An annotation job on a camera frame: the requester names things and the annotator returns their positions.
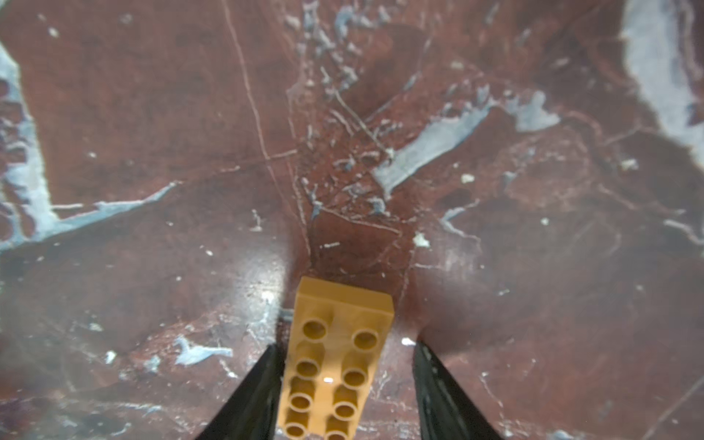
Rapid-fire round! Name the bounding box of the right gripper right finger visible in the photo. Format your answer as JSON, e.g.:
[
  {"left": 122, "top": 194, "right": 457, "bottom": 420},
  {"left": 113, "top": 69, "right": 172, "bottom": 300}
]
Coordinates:
[{"left": 412, "top": 340, "right": 502, "bottom": 440}]

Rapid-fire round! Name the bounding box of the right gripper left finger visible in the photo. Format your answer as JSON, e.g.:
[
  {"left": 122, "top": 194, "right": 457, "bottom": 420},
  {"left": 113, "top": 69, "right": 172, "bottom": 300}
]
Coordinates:
[{"left": 196, "top": 344, "right": 285, "bottom": 440}]

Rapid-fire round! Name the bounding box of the tan 2x4 lego brick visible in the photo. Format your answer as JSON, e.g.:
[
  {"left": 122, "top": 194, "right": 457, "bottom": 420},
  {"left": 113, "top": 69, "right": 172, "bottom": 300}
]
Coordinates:
[{"left": 278, "top": 277, "right": 394, "bottom": 439}]

